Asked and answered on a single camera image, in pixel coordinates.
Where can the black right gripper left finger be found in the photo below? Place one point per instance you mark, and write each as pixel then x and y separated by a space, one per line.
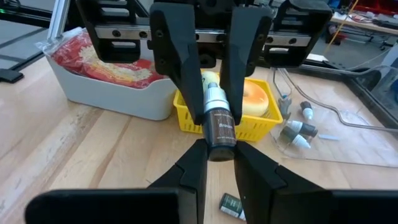
pixel 183 193

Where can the green food colouring bottle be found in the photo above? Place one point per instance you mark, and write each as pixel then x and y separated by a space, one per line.
pixel 290 137

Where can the cluttered wooden workbench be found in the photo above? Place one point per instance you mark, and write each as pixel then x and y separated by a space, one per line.
pixel 357 21

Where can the blue ball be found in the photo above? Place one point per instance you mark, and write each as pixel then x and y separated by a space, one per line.
pixel 284 107

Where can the brown food colouring bottle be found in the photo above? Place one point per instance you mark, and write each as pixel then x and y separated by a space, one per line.
pixel 219 130

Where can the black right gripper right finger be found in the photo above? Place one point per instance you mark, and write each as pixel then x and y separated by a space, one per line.
pixel 264 193

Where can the red noodle package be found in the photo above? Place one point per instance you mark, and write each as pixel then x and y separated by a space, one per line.
pixel 93 62

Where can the clear plastic tray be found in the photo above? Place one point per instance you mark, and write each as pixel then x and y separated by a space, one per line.
pixel 357 149

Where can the yellow plastic basket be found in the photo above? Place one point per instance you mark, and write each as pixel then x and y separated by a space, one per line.
pixel 255 130

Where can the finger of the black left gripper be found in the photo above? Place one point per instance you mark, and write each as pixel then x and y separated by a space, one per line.
pixel 245 46
pixel 177 46

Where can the grey plastic bin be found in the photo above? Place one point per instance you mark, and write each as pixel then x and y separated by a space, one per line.
pixel 109 99

